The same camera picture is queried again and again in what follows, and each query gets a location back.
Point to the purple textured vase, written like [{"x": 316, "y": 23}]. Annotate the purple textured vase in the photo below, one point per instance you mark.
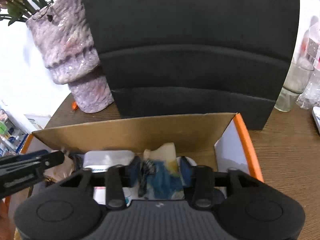
[{"x": 63, "y": 37}]

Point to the black paper bag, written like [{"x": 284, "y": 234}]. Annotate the black paper bag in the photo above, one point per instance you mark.
[{"x": 165, "y": 57}]

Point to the white wet wipes pack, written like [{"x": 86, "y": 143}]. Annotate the white wet wipes pack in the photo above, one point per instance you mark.
[{"x": 100, "y": 161}]

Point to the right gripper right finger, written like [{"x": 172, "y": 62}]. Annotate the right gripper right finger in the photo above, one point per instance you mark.
[{"x": 245, "y": 207}]

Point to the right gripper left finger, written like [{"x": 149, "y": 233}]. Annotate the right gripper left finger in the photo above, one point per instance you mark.
[{"x": 76, "y": 206}]

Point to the water bottle left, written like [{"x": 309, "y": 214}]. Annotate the water bottle left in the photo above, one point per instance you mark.
[{"x": 309, "y": 56}]

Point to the red cardboard box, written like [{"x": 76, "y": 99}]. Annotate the red cardboard box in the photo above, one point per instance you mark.
[{"x": 218, "y": 140}]

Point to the clear glass cup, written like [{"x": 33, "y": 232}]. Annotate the clear glass cup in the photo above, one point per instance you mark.
[{"x": 296, "y": 81}]

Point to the person right hand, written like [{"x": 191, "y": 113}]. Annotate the person right hand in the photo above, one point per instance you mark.
[{"x": 6, "y": 232}]

